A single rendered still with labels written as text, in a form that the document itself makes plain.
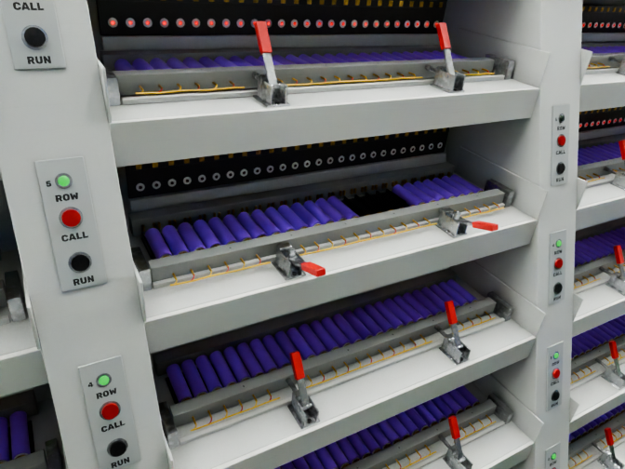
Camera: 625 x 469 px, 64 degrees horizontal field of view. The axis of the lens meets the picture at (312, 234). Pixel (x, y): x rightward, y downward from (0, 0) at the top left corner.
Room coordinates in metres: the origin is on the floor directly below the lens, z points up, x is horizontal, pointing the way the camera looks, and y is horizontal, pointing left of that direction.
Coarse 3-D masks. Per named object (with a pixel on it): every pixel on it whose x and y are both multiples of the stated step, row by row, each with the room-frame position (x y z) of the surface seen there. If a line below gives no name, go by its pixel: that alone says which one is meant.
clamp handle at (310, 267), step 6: (288, 252) 0.58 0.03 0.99; (294, 252) 0.58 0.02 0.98; (288, 258) 0.58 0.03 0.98; (294, 258) 0.58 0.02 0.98; (300, 264) 0.55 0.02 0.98; (306, 264) 0.54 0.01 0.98; (312, 264) 0.54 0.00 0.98; (306, 270) 0.54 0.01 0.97; (312, 270) 0.52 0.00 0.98; (318, 270) 0.52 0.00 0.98; (324, 270) 0.52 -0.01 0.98
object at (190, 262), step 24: (480, 192) 0.79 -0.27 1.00; (384, 216) 0.69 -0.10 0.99; (408, 216) 0.71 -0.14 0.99; (432, 216) 0.73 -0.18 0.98; (264, 240) 0.61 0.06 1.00; (288, 240) 0.61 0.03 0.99; (312, 240) 0.63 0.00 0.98; (336, 240) 0.65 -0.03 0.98; (360, 240) 0.65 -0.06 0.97; (168, 264) 0.54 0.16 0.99; (192, 264) 0.56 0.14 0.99; (216, 264) 0.57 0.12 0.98
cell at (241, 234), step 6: (228, 216) 0.67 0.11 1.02; (228, 222) 0.66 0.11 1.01; (234, 222) 0.65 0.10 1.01; (228, 228) 0.65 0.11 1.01; (234, 228) 0.64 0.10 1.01; (240, 228) 0.64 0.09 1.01; (234, 234) 0.63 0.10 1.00; (240, 234) 0.63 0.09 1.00; (246, 234) 0.62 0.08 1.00; (240, 240) 0.62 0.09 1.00
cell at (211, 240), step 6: (198, 222) 0.64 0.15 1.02; (204, 222) 0.65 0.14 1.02; (198, 228) 0.64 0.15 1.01; (204, 228) 0.63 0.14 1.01; (198, 234) 0.63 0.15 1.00; (204, 234) 0.62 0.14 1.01; (210, 234) 0.62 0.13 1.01; (204, 240) 0.61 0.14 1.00; (210, 240) 0.61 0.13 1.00; (216, 240) 0.61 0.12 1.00; (210, 246) 0.60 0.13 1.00
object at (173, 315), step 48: (192, 192) 0.68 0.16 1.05; (240, 192) 0.72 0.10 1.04; (384, 192) 0.82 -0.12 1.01; (528, 192) 0.78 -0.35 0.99; (384, 240) 0.67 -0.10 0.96; (432, 240) 0.68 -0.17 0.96; (480, 240) 0.71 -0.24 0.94; (528, 240) 0.78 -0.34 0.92; (144, 288) 0.53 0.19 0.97; (192, 288) 0.54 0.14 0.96; (240, 288) 0.55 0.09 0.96; (288, 288) 0.56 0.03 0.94; (336, 288) 0.60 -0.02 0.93; (192, 336) 0.52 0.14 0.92
